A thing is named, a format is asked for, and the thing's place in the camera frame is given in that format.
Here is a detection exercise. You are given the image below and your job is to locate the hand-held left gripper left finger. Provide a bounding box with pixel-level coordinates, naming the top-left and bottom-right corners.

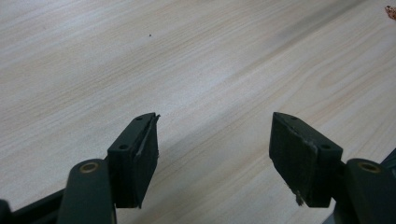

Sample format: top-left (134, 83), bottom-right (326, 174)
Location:
top-left (106, 112), bottom-right (162, 209)

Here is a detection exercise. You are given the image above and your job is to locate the reddish brown patterned object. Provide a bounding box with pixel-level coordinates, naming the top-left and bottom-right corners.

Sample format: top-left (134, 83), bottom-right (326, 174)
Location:
top-left (384, 5), bottom-right (396, 21)

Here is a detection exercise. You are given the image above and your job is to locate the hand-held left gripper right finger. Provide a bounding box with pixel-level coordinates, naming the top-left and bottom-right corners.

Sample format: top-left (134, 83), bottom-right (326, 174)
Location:
top-left (268, 111), bottom-right (344, 209)

